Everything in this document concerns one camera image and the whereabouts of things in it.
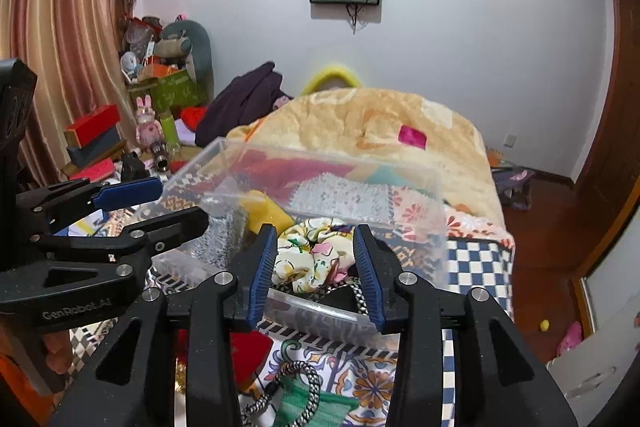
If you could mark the striped pink curtain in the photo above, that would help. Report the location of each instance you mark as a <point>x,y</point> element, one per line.
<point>75,7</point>

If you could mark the floral fabric scrunchie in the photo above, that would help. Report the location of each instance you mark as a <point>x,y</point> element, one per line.
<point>305,252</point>

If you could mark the dark grey flat box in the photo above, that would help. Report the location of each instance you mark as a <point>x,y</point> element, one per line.
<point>97,148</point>

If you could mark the grey knit cloth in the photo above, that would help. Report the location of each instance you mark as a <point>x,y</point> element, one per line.
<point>220,237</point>

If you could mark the red fabric bundle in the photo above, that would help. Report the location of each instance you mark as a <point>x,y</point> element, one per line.
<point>194,117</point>

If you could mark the patchwork printed bedsheet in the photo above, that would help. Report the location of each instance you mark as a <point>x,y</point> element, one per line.
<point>475,257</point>

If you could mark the clear plastic storage box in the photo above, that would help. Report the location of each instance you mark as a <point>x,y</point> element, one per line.
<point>350,187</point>

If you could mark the red felt cloth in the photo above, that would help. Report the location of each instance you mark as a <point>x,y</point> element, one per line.
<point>250,352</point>

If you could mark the purple backpack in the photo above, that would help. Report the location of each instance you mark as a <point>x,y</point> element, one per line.
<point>515,187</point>

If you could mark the red flat box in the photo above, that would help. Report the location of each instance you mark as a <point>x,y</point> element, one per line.
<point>92,124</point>

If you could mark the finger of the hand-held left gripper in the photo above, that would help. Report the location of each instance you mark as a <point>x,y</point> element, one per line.
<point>165,227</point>
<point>131,193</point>

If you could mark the pink cloth square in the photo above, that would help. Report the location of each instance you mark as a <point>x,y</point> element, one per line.
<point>413,137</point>

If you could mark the pink slipper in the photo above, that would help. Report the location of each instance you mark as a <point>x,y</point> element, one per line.
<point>570,337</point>

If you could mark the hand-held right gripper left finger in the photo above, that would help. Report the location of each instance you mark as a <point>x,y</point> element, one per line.
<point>262,279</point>

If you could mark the small yellow ball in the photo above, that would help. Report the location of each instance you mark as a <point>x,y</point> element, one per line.
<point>544,325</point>

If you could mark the yellow soft item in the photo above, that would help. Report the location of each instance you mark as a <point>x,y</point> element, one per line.
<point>267,209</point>

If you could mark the green cardboard box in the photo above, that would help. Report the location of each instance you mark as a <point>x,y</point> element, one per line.
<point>172,94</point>

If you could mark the grey plush toy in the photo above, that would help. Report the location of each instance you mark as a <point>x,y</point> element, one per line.
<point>192,42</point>

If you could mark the orange yellow quilt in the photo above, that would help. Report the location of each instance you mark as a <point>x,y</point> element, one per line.
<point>350,117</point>

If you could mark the dark purple garment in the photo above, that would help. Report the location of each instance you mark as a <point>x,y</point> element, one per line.
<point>240,102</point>

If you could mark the white cabinet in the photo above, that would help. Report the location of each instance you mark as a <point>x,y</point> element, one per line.
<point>610,317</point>

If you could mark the white wall socket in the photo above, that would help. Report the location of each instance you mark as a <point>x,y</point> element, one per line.
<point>510,141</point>

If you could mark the brown wooden door frame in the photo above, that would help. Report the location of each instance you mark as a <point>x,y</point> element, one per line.
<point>620,82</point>

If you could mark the green bottle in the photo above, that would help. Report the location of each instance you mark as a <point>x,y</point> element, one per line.
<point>169,127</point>

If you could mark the green knit cloth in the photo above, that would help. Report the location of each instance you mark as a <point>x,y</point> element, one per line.
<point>325,407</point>

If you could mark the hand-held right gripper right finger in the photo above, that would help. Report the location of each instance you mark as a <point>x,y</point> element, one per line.
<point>367,283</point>

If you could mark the pink rabbit plush toy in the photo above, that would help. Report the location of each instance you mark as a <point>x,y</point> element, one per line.
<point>149,127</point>

